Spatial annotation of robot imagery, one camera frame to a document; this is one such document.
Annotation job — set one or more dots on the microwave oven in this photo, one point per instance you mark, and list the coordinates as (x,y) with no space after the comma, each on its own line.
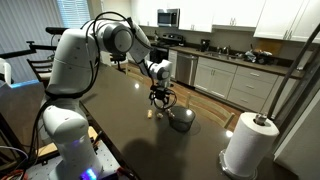
(168,17)

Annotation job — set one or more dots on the white lower drawer cabinets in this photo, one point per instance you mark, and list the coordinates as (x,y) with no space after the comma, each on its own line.
(248,87)

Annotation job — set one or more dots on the stainless dishwasher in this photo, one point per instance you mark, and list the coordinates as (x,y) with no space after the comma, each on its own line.
(186,68)

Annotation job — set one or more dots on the white paper towel roll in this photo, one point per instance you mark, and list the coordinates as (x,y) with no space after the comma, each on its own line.
(251,141)

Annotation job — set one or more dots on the kitchen faucet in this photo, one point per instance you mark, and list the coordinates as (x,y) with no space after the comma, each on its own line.
(224,50)

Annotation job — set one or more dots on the white wooden chair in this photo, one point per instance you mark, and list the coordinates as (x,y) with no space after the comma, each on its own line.
(210,110)

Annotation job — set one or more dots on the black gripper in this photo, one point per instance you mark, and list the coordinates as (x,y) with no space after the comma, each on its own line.
(160,93)

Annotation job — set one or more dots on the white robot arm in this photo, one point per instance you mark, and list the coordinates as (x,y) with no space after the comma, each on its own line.
(76,57)

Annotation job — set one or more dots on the black coffee maker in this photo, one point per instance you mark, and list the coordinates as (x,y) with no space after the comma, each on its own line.
(205,43)

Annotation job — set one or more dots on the black stove range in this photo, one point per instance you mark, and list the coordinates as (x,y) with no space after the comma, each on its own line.
(160,48)

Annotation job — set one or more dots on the white upper cabinets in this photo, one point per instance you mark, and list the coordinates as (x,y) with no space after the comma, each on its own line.
(289,20)

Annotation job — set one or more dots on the black camera on stand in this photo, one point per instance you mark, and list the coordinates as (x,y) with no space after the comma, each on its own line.
(55,30)

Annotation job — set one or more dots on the dark wooden chair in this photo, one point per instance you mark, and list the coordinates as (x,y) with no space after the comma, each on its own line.
(42,70)

